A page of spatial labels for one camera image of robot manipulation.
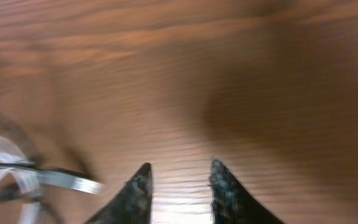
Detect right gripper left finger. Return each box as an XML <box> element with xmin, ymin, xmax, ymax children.
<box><xmin>85</xmin><ymin>162</ymin><xmax>153</xmax><ymax>224</ymax></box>

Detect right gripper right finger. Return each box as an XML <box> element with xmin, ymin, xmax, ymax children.
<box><xmin>209</xmin><ymin>159</ymin><xmax>283</xmax><ymax>224</ymax></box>

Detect black USB cable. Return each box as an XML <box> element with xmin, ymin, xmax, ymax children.
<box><xmin>0</xmin><ymin>105</ymin><xmax>105</xmax><ymax>224</ymax></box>

